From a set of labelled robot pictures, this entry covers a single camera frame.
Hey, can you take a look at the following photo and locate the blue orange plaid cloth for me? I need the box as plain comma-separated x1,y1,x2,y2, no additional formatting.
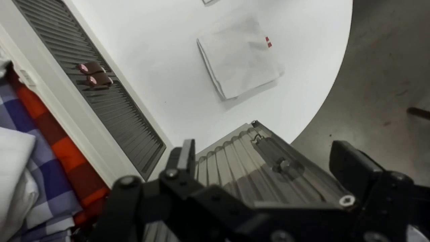
9,75,111,229

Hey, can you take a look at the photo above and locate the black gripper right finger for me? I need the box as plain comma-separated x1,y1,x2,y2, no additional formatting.
327,139,430,242

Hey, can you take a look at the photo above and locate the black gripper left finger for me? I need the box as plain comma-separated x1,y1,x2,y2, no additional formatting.
95,139,201,242

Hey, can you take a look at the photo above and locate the tinted ribbed cabinet door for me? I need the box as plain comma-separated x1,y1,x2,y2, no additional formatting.
10,0,117,83
69,72,168,182
142,119,358,242

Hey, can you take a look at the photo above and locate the white stackable cabinet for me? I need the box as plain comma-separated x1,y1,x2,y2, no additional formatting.
0,0,177,192

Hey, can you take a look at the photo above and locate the folded white towel red stripe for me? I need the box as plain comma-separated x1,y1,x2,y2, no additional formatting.
194,15,284,103

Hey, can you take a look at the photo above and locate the blue checkered cloth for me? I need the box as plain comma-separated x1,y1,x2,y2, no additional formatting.
0,80,84,242

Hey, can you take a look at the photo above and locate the plain white folded cloth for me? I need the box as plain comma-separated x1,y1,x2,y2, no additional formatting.
0,127,41,242

